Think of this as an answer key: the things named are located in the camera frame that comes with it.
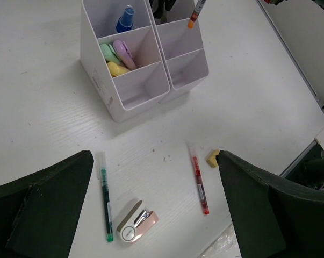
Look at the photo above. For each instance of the white divided organizer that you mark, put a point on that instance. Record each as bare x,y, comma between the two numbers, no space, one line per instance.
132,93
182,50

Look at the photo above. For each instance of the blue cap spray bottle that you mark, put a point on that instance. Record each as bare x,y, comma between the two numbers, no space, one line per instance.
125,22

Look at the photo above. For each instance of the right white divided organizer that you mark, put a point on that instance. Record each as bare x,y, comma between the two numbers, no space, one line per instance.
182,50

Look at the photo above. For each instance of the left white divided organizer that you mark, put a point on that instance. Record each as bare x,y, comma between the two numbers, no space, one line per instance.
132,93

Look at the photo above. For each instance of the purple highlighter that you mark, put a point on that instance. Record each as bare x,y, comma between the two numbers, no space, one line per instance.
124,54

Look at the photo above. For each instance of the black handled scissors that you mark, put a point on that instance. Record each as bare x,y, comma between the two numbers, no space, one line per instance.
160,9

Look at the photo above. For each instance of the yellow highlighter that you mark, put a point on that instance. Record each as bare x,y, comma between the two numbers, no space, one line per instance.
116,70

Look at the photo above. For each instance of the orange ink pen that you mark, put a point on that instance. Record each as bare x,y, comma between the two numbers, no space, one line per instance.
196,12

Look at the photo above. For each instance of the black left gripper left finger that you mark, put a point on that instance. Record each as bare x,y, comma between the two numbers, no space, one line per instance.
39,213

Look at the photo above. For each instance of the green ink pen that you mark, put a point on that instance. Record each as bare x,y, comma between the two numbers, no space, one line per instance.
101,161

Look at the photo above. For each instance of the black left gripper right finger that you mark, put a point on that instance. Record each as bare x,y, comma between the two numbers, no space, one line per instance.
272,216

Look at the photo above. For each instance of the pink mini stapler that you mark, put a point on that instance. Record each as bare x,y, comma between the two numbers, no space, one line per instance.
136,223

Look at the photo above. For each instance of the green highlighter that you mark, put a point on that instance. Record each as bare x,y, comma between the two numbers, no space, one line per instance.
109,53

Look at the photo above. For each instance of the aluminium side rail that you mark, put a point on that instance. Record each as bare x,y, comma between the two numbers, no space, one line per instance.
313,147

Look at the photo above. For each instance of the yellow eraser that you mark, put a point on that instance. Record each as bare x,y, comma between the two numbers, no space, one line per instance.
211,158

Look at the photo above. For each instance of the red ink pen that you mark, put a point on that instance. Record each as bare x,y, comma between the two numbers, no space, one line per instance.
199,182

